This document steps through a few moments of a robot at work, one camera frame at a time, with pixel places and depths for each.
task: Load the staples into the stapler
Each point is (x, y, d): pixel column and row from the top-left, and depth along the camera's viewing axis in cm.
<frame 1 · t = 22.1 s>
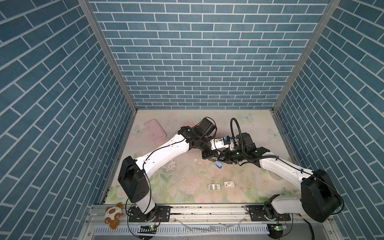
left hand: (217, 152, 75), fingers closed
right hand: (214, 157, 80), fingers closed
light blue stapler: (218, 164, 89), point 5 cm above the table
white staple box sleeve: (229, 183, 84), point 2 cm above the table
staple box inner tray: (214, 186, 84), on the table

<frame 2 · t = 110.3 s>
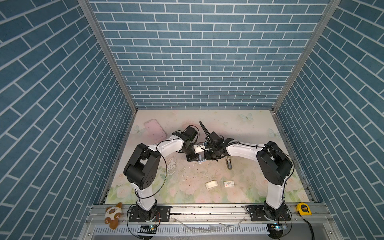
left hand: (197, 156, 91), fingers open
right hand: (203, 156, 93), fingers closed
light blue stapler: (201, 161, 93), on the table
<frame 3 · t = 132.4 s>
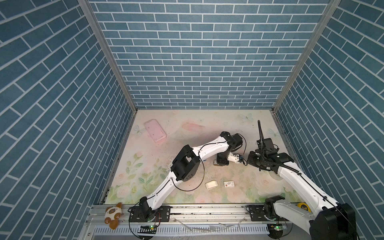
left hand: (220, 163, 92), fingers closed
right hand: (246, 157, 84), fingers closed
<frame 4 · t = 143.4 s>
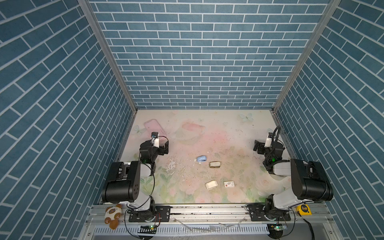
left hand: (161, 139, 93), fingers open
right hand: (263, 139, 94), fingers open
